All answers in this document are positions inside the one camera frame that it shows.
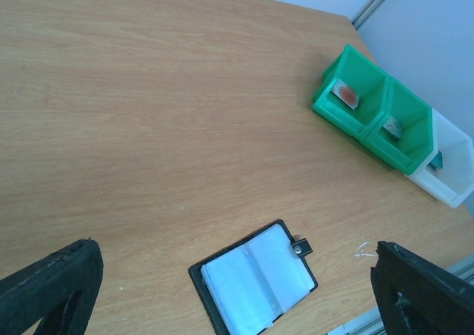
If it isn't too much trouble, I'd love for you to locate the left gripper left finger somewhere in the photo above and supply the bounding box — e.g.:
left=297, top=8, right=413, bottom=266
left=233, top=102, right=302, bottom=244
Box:
left=1, top=239, right=104, bottom=334

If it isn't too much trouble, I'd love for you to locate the grey card in tray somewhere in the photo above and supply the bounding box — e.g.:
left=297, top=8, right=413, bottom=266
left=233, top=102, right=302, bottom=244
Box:
left=382, top=116, right=403, bottom=140

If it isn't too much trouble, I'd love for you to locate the aluminium front rail frame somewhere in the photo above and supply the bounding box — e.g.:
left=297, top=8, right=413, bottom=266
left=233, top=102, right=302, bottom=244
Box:
left=327, top=254, right=474, bottom=335

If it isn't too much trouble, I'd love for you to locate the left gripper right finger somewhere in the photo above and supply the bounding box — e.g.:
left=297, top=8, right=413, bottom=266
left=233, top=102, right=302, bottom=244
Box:
left=370, top=241, right=473, bottom=334

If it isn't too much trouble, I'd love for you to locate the teal card in bin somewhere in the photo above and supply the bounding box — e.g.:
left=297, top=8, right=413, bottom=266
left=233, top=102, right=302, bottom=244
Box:
left=427, top=151, right=444, bottom=171

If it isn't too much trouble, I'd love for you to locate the clear plastic bin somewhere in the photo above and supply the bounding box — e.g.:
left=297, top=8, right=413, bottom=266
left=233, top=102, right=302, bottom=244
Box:
left=407, top=110, right=473, bottom=208

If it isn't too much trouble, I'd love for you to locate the right aluminium corner post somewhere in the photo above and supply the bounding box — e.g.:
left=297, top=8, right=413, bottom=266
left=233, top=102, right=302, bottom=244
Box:
left=351, top=0, right=386, bottom=30

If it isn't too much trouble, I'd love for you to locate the black leather card holder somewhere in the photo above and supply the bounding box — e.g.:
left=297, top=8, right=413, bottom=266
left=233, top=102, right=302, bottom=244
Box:
left=188, top=219, right=318, bottom=334

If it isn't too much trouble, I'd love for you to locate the red white card in tray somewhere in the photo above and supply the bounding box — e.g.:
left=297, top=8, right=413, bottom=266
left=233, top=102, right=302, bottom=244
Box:
left=331, top=79, right=360, bottom=110

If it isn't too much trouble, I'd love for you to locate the green plastic sorting tray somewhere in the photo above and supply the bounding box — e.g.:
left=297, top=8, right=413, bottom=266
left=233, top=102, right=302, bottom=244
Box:
left=313, top=44, right=434, bottom=176

